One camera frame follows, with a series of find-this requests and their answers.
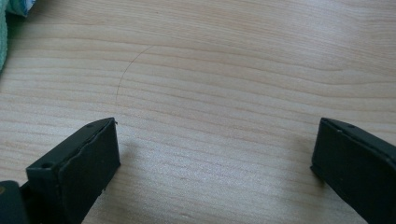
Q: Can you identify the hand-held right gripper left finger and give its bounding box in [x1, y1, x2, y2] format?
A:
[21, 117, 121, 224]

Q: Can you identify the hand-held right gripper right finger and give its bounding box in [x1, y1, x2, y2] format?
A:
[310, 117, 396, 224]

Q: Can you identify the green cloth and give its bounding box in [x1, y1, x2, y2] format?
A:
[0, 0, 9, 74]

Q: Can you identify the blue and white cloth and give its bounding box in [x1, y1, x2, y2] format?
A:
[5, 0, 36, 18]

